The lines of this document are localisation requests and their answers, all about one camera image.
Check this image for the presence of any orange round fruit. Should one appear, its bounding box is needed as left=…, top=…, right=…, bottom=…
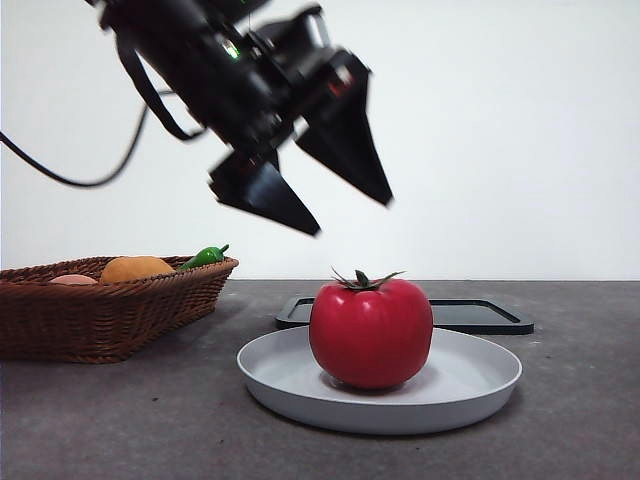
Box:
left=99, top=255, right=177, bottom=285

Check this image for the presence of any grey round plate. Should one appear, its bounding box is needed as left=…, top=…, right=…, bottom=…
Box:
left=236, top=327, right=524, bottom=435

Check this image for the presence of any red tomato with green stem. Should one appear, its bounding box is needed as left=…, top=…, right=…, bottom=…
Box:
left=308, top=268, right=434, bottom=391

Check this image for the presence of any black flat cable loop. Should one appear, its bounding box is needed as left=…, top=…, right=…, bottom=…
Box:
left=116, top=34, right=207, bottom=142

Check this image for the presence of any brown wicker basket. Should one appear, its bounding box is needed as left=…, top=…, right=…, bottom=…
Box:
left=0, top=255, right=240, bottom=365

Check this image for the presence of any black rectangular tray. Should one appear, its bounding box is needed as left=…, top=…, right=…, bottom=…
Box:
left=275, top=297, right=535, bottom=336

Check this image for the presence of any green chili pepper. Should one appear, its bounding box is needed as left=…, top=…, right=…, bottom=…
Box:
left=177, top=243, right=231, bottom=272

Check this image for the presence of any thin black cable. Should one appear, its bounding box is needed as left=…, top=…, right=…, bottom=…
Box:
left=0, top=92, right=174, bottom=189

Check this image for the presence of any pink round vegetable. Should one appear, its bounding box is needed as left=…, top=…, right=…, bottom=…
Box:
left=48, top=273, right=100, bottom=287

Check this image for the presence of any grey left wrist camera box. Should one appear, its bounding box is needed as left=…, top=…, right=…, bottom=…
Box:
left=254, top=4, right=335, bottom=66

